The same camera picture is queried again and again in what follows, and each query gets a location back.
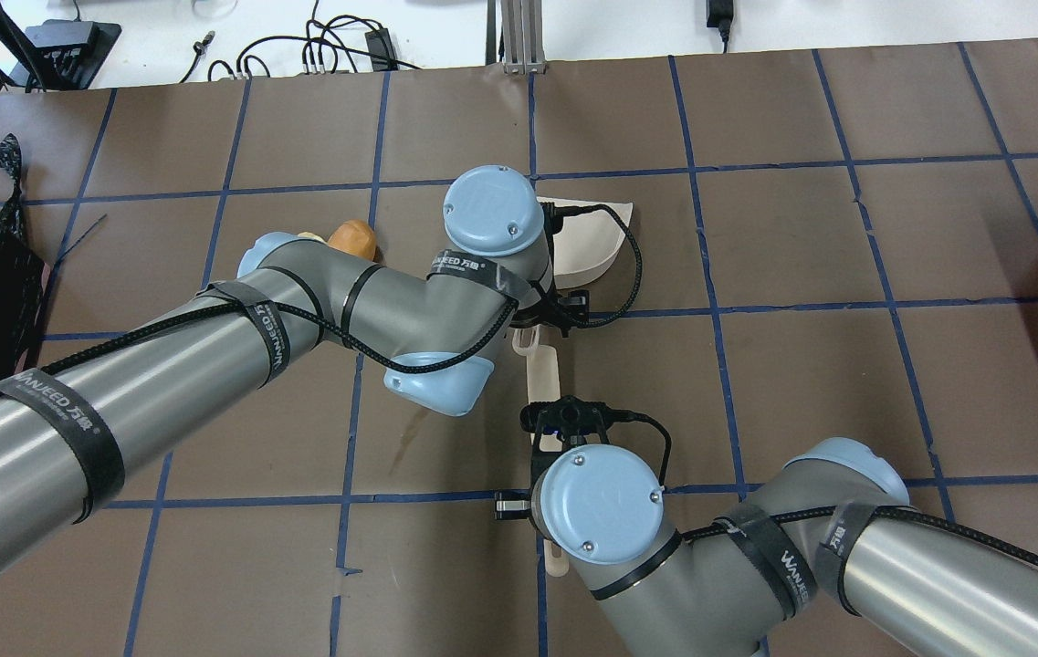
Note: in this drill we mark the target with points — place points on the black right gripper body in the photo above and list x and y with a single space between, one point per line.
508 505

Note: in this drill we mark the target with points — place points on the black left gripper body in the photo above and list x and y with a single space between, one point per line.
578 298

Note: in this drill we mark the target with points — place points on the white hand brush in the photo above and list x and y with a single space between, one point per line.
543 381

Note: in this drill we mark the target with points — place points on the white plastic dustpan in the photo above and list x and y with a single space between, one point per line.
585 248

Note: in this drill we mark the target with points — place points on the round brown bread roll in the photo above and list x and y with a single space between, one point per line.
355 238

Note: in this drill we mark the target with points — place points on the pale bread chunk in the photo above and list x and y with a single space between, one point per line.
311 236

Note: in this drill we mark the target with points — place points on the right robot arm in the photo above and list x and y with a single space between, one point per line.
836 521

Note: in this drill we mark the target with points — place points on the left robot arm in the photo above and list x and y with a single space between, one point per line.
72 433

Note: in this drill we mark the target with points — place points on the black power adapter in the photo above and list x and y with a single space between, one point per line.
721 14

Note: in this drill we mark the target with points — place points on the aluminium frame post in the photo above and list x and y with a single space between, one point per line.
515 37

